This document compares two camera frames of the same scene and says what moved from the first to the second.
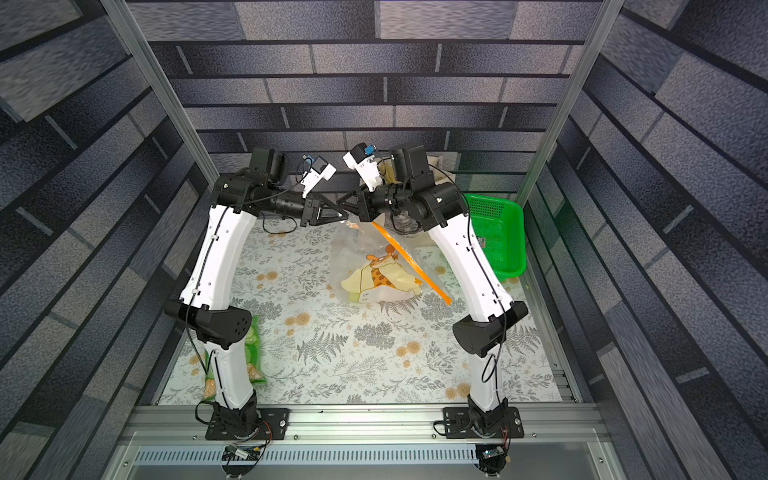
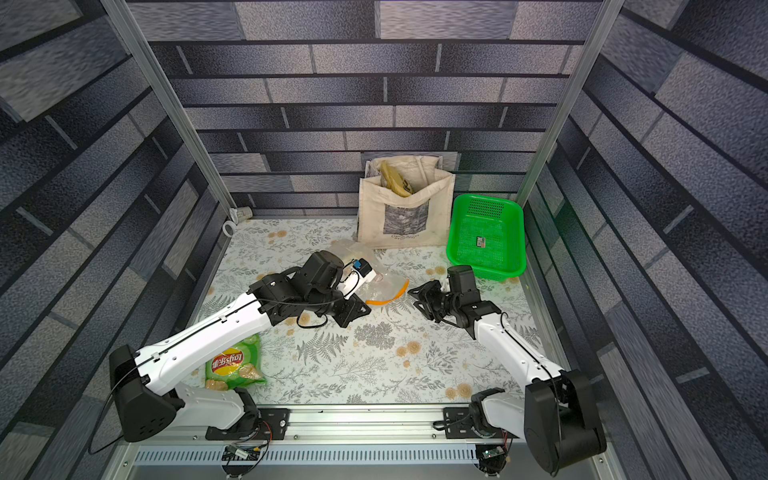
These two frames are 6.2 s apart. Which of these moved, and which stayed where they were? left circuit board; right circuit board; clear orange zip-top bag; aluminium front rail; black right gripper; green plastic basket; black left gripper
Moved: black right gripper; black left gripper; clear orange zip-top bag
Stayed: left circuit board; right circuit board; green plastic basket; aluminium front rail
